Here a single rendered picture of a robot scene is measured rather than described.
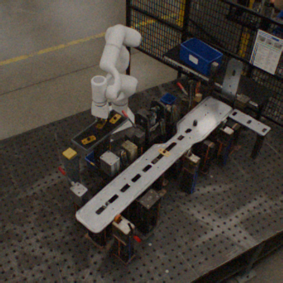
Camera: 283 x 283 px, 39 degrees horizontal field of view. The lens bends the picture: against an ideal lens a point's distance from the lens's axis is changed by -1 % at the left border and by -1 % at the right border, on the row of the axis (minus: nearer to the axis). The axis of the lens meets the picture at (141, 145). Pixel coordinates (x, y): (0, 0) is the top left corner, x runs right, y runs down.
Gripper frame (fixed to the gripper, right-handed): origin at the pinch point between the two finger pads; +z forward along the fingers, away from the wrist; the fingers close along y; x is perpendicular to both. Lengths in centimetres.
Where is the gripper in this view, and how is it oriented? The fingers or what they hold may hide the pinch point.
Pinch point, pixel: (101, 120)
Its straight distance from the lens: 244.5
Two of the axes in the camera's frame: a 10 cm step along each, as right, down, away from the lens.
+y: 9.3, 2.9, -2.2
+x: 3.6, -6.9, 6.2
